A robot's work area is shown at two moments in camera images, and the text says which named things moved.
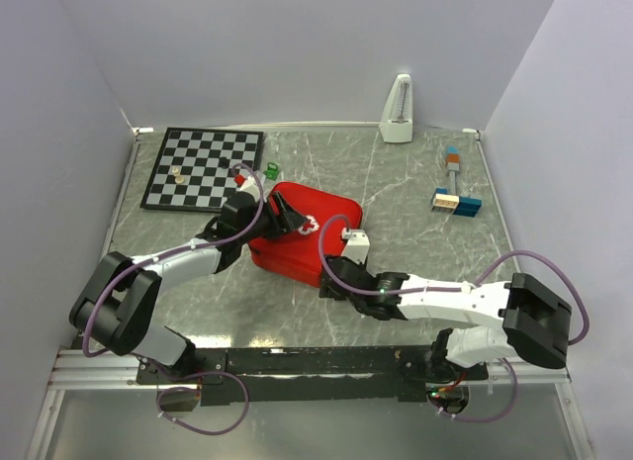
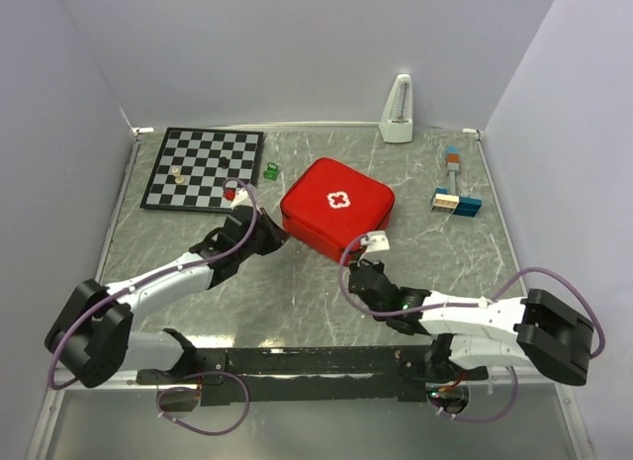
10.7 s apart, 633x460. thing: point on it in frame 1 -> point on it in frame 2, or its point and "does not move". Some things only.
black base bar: [393, 373] does not move
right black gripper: [324, 291] -> [378, 265]
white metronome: [397, 124] does not move
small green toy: [271, 172] does not move
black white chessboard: [195, 167] does not move
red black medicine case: [295, 256] -> [329, 203]
